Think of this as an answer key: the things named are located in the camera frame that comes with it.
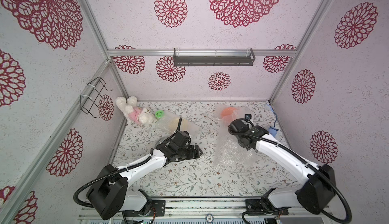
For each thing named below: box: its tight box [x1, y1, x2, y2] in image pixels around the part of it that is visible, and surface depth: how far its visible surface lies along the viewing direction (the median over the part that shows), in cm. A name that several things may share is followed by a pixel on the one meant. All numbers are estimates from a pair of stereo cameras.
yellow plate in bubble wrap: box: [152, 110, 200, 145], surface depth 107 cm
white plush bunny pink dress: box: [115, 95, 156, 125], surface depth 102 cm
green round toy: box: [154, 109, 165, 119], surface depth 109 cm
